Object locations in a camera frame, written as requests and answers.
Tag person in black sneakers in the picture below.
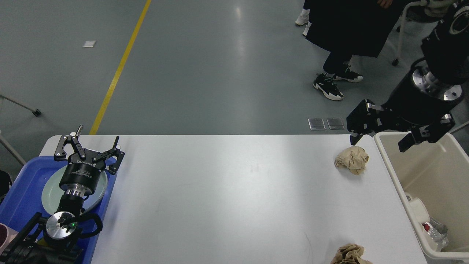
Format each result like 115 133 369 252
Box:
303 0 407 101

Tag floor outlet plate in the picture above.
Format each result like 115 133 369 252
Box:
326 117 345 130
308 118 326 131

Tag person in black pants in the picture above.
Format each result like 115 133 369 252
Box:
295 10 311 37

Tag white office chair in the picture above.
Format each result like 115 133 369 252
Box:
391 0 454 66

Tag left floor outlet plate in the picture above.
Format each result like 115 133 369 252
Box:
308 118 326 131

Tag beige plastic bin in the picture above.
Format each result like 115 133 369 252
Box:
374 132 469 264

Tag foil tray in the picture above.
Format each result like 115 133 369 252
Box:
422 217 449 251

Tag pink mug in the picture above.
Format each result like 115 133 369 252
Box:
0 223 19 254

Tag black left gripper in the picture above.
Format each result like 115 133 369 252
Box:
54 125 125 200

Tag brown paper ball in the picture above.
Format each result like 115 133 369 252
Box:
334 146 370 175
330 243 372 264

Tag white paper cup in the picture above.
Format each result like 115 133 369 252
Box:
408 197 430 224

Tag right floor outlet plate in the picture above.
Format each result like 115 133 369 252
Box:
326 117 345 130

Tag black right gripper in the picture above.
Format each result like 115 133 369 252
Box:
346 70 463 153

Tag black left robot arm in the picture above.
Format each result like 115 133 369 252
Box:
1 127 125 264

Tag chair leg with caster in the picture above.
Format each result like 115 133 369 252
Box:
0 93 42 117

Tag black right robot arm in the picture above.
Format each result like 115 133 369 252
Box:
346 0 469 152

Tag green plate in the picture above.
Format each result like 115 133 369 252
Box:
41 166 108 214

